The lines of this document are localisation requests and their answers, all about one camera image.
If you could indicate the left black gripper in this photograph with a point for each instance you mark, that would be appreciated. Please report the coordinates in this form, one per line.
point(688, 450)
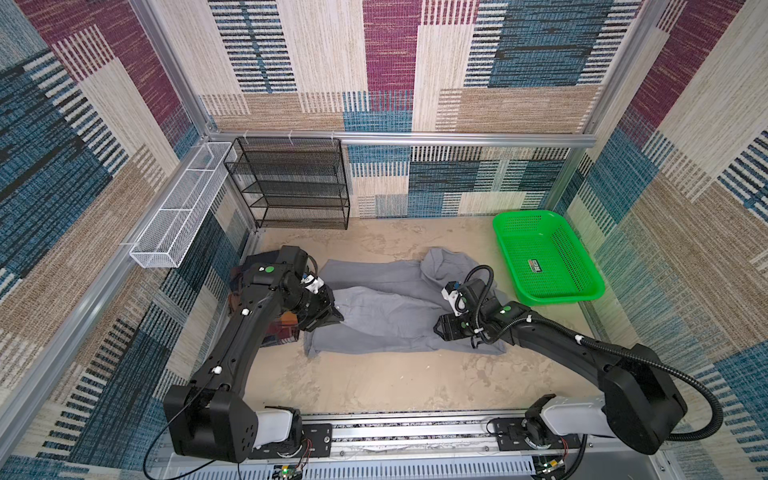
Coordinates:
point(324, 315)

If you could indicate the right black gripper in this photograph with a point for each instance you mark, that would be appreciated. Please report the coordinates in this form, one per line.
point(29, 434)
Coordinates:
point(449, 328)

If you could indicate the grey long sleeve shirt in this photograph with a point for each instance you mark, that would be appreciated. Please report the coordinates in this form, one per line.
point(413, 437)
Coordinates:
point(392, 307)

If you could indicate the green plastic basket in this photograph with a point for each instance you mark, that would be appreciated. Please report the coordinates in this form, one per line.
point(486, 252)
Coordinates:
point(547, 262)

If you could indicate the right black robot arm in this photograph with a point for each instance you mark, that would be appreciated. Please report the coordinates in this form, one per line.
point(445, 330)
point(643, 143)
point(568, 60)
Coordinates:
point(638, 404)

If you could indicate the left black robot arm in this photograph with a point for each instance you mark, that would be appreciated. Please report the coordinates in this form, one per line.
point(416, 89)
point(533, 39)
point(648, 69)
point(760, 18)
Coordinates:
point(208, 417)

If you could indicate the folded plaid flannel shirt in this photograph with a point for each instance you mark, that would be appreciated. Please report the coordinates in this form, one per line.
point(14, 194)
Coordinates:
point(281, 331)

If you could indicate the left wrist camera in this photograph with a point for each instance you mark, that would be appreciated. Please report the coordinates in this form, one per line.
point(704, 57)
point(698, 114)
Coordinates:
point(312, 283)

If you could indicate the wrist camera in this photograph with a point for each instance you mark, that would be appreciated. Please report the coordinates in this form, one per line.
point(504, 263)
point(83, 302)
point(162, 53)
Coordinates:
point(451, 294)
point(312, 283)

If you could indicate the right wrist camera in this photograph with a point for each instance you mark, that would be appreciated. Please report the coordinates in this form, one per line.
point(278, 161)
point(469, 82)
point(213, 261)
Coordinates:
point(451, 294)

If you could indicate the aluminium front rail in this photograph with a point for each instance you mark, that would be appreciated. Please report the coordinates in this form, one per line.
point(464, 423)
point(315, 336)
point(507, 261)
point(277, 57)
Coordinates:
point(370, 435)

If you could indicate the aluminium rail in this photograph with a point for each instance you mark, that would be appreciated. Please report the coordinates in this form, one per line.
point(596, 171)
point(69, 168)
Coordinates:
point(370, 435)
point(422, 139)

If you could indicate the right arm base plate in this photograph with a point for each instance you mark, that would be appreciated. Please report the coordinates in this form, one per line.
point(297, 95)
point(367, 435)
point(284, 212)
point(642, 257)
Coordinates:
point(521, 434)

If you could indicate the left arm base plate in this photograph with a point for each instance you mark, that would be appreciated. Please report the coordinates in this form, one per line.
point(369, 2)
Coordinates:
point(313, 440)

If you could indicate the black wire shelf rack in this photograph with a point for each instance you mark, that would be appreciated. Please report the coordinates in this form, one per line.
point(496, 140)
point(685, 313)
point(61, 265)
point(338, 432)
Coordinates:
point(292, 182)

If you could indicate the white wire mesh tray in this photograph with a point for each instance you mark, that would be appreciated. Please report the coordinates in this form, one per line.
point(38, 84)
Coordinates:
point(166, 240)

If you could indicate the aluminium back rail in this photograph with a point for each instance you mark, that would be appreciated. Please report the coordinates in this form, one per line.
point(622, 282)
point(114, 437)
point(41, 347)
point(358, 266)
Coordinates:
point(422, 139)

